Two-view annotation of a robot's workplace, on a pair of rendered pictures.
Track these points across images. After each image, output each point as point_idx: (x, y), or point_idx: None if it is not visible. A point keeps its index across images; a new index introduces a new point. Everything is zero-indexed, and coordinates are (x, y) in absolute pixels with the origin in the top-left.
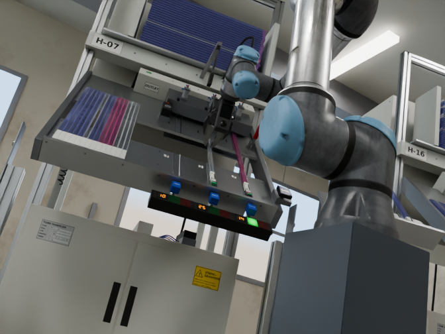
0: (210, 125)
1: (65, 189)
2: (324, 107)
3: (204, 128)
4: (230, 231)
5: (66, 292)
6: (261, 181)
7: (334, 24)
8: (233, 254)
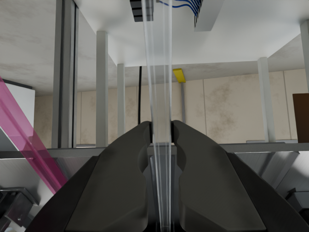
0: (236, 224)
1: (266, 105)
2: None
3: (249, 180)
4: (70, 50)
5: None
6: None
7: None
8: (58, 17)
